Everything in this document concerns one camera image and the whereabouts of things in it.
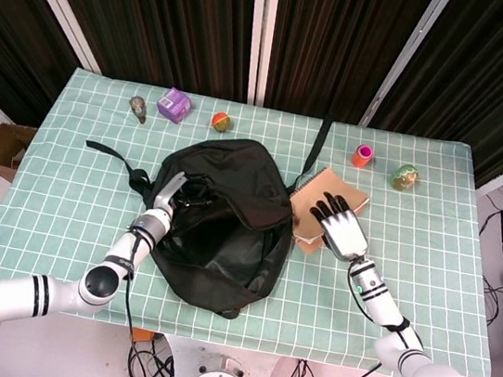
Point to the orange green ball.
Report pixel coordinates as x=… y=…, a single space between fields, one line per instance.
x=222 y=123

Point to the brown cardboard box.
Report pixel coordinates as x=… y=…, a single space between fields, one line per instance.
x=4 y=149

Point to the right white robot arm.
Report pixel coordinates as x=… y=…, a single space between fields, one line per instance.
x=381 y=300

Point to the black backpack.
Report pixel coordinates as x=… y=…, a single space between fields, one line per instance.
x=235 y=172

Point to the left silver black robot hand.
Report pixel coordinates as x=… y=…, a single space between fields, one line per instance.
x=167 y=195

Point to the brown spiral notebook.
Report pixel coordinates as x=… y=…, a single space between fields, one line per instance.
x=327 y=180

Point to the grey bird figurine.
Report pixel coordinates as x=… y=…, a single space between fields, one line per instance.
x=138 y=107

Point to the purple cardboard box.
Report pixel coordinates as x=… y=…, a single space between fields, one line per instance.
x=174 y=105

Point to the green checked tablecloth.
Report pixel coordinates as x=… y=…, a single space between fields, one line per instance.
x=434 y=252

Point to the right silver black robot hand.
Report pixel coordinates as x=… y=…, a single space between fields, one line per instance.
x=343 y=234

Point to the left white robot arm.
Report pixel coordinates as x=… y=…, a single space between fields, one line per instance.
x=97 y=286

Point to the white vertical frame post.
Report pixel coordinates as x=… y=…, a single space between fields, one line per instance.
x=260 y=35

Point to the orange cup pink lid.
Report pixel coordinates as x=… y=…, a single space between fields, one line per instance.
x=362 y=157

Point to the orange object under table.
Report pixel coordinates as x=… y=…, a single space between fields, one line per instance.
x=140 y=335

